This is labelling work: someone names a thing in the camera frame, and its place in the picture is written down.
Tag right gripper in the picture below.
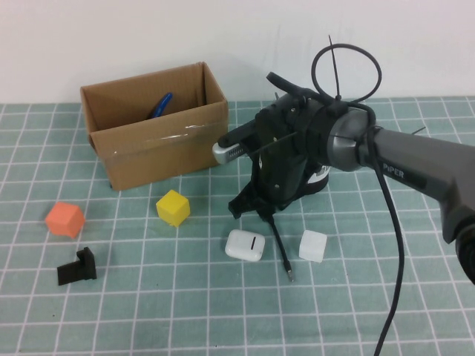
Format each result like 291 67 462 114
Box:
228 105 309 225

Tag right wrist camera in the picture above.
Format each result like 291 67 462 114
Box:
212 122 258 166

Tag black plastic bracket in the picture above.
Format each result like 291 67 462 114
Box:
56 245 98 286

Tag white cube block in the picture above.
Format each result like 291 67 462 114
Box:
298 229 328 263

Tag green checkered tablecloth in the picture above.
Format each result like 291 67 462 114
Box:
0 95 475 356

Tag orange cube block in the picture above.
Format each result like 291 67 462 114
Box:
44 202 86 239

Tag brown cardboard box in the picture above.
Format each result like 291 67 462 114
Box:
80 61 230 192

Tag blue-handled pliers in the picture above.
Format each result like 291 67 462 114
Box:
148 92 174 119

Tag white earbuds case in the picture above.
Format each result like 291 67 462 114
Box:
224 228 266 263

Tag black zip tie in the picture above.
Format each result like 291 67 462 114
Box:
328 35 345 109

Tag yellow cube block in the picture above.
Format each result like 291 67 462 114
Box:
155 189 191 227

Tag black mesh pen holder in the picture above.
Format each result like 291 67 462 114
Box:
296 165 330 200

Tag black right camera cable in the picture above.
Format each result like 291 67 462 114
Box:
266 43 405 356

